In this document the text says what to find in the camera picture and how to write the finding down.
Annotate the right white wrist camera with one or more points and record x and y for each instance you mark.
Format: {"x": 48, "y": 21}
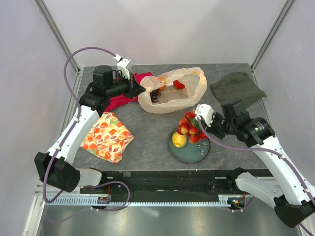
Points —
{"x": 205, "y": 113}

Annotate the red fake cherry bunch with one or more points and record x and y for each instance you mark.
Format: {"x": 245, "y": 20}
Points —
{"x": 188, "y": 129}

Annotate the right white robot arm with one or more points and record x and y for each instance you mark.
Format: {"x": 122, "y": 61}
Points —
{"x": 293, "y": 199}

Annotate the dark fake grapes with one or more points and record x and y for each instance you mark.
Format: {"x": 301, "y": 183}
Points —
{"x": 154, "y": 95}

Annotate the fake orange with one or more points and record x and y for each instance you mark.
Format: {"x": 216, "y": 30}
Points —
{"x": 162, "y": 84}

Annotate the red fake pepper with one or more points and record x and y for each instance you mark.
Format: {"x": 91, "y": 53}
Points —
{"x": 178, "y": 85}

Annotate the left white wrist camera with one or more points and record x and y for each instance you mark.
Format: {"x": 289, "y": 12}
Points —
{"x": 124, "y": 65}

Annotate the yellow fake lemon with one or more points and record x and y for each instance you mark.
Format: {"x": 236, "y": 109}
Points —
{"x": 179, "y": 140}

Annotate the slotted cable duct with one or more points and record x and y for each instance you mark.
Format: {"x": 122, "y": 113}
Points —
{"x": 105, "y": 201}

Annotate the red cloth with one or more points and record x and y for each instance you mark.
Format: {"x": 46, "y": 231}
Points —
{"x": 121, "y": 100}

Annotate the blue ceramic plate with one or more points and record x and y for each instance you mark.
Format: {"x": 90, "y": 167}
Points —
{"x": 189, "y": 153}

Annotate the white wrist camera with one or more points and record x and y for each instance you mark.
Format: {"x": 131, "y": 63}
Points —
{"x": 124, "y": 65}
{"x": 205, "y": 113}

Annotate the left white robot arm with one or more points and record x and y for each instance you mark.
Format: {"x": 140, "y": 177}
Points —
{"x": 55, "y": 166}

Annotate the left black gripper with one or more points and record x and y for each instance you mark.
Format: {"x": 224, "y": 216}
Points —
{"x": 134, "y": 89}

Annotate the translucent plastic bag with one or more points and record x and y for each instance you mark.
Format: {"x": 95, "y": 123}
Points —
{"x": 171, "y": 99}

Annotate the floral orange cloth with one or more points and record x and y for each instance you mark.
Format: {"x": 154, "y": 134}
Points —
{"x": 108, "y": 138}

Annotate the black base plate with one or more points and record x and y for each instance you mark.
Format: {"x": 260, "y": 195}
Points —
{"x": 208, "y": 181}

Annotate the olive green cloth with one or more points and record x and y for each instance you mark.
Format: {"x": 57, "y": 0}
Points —
{"x": 237, "y": 86}

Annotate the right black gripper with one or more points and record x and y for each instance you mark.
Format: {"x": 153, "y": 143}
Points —
{"x": 211, "y": 129}

